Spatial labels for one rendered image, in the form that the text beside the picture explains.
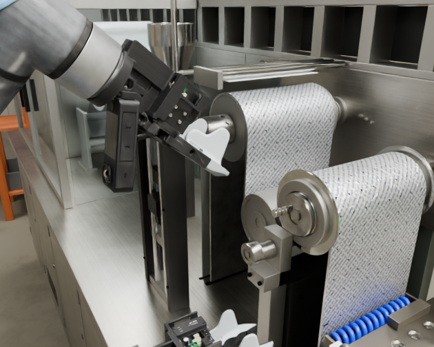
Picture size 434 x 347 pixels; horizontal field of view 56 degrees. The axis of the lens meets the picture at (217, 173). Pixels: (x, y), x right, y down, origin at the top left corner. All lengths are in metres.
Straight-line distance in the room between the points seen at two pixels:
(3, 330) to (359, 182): 2.16
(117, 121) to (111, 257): 0.81
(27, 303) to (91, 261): 1.48
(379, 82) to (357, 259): 0.41
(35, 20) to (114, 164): 0.17
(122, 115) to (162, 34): 0.77
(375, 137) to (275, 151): 0.25
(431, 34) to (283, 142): 0.34
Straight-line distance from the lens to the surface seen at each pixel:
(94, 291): 1.13
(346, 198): 0.69
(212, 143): 0.54
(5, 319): 2.64
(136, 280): 1.14
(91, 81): 0.46
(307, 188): 0.67
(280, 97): 0.88
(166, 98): 0.49
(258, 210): 0.82
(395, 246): 0.84
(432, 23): 0.92
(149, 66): 0.50
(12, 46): 0.45
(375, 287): 0.85
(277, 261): 0.75
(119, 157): 0.49
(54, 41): 0.44
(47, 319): 2.54
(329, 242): 0.68
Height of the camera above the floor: 1.57
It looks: 22 degrees down
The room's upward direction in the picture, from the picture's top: straight up
